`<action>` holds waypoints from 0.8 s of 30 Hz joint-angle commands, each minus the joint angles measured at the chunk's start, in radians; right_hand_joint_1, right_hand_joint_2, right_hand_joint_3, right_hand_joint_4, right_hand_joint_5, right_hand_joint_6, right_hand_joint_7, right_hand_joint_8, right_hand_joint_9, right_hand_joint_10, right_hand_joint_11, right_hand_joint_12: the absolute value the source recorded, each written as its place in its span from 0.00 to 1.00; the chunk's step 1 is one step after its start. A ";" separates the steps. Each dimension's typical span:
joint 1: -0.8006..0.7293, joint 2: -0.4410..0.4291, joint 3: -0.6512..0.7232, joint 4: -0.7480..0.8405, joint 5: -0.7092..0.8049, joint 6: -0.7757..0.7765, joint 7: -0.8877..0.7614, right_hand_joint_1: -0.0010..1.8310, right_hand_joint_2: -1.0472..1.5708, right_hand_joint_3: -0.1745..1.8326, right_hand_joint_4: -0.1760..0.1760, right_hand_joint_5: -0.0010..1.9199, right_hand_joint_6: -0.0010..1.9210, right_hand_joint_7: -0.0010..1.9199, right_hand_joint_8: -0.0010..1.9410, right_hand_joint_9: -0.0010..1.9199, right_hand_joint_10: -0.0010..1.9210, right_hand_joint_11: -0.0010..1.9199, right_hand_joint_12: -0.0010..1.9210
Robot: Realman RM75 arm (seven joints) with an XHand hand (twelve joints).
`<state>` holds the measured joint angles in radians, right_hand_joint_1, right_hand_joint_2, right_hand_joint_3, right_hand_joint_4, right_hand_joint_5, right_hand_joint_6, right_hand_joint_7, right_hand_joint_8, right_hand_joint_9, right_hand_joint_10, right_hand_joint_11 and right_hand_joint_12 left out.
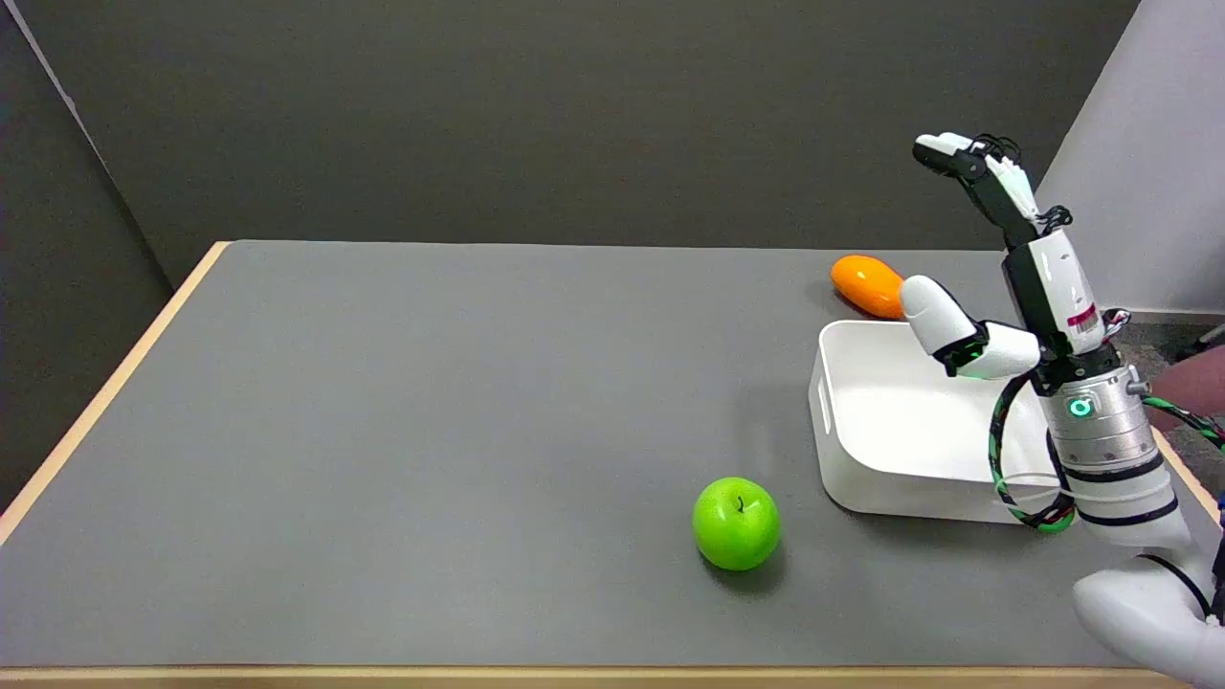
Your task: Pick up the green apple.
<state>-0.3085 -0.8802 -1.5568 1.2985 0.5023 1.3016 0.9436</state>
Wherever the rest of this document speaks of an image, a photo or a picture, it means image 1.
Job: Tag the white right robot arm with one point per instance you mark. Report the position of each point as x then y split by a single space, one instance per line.
1115 459

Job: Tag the white plastic bin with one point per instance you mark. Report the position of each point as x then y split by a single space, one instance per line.
900 431

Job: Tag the green apple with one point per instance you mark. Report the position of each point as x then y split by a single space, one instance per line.
736 523

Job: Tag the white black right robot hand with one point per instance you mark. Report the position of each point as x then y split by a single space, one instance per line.
1053 287

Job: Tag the orange mango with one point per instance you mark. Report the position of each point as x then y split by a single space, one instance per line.
864 283

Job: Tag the black chair caster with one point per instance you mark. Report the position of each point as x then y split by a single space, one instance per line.
1211 340

